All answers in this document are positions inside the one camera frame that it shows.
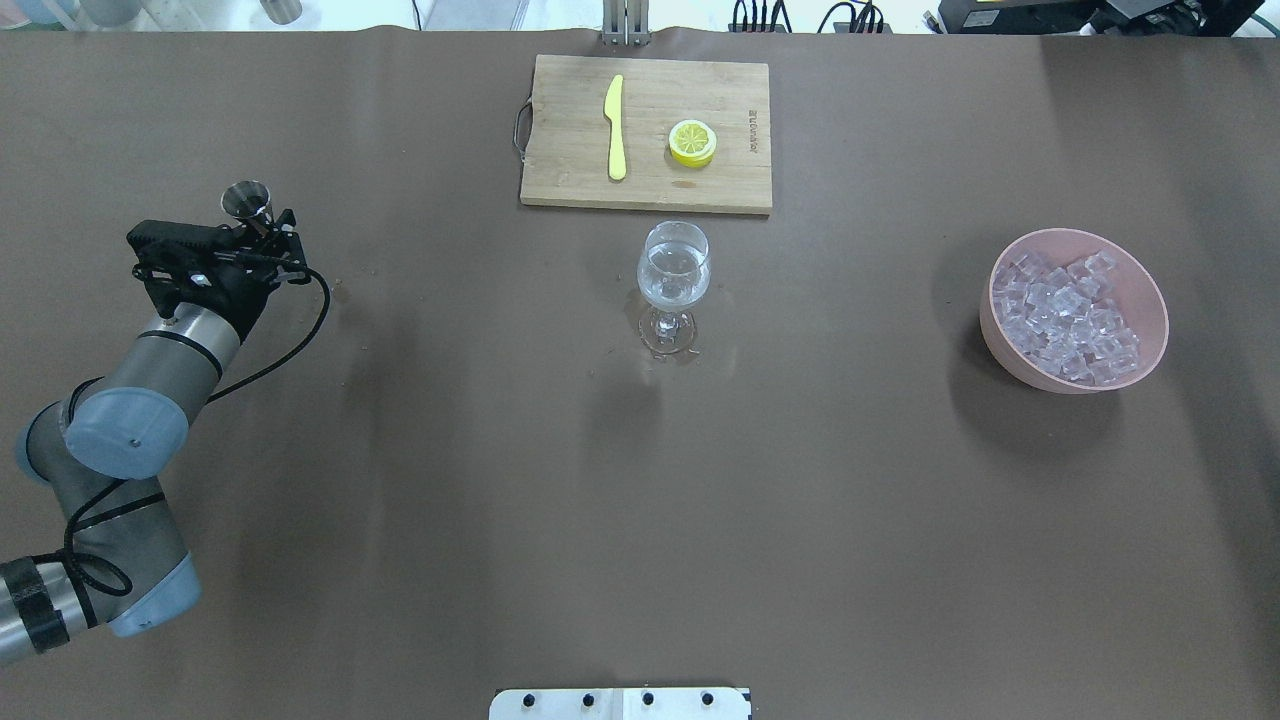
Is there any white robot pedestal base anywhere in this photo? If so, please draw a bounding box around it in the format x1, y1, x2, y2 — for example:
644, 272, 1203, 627
488, 685, 754, 719

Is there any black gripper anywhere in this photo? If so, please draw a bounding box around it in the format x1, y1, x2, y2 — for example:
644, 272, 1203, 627
165, 209, 301, 341

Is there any clear wine glass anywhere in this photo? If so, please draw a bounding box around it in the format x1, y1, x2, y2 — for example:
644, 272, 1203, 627
636, 220, 710, 356

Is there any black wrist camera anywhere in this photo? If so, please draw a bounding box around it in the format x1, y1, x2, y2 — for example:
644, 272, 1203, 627
125, 220, 262, 319

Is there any yellow plastic knife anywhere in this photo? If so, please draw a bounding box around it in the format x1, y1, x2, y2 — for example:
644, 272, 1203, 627
603, 74, 628, 182

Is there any small steel jigger cup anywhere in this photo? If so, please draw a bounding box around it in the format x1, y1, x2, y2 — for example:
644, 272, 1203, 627
221, 179, 274, 236

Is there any pink bowl of ice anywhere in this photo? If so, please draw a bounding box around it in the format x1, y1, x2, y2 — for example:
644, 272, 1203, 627
979, 228, 1170, 395

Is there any aluminium frame post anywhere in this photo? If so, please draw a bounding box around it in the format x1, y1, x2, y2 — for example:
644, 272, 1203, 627
600, 0, 652, 47

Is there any yellow lemon half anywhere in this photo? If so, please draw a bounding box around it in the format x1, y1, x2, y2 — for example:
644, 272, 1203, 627
667, 119, 718, 169

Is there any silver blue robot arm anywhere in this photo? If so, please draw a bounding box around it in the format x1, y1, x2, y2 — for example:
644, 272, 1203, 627
3, 208, 314, 665

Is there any bamboo cutting board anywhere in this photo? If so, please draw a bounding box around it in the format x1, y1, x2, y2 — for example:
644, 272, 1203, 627
518, 54, 774, 217

